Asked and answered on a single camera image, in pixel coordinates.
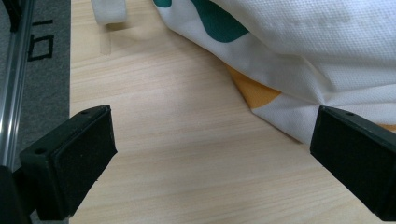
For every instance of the white cloth with coloured patches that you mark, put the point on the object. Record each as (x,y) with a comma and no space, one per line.
(311,49)

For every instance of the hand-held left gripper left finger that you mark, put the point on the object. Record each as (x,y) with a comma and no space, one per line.
(71,161)

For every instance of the aluminium frame rail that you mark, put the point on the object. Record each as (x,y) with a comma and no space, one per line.
(12,84)

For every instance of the white cloth strip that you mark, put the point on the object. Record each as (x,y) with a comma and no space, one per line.
(109,11)

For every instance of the black tape floor marking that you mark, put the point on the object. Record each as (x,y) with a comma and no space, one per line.
(40,43)

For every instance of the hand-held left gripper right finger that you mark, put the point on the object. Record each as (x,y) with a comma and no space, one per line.
(358,152)

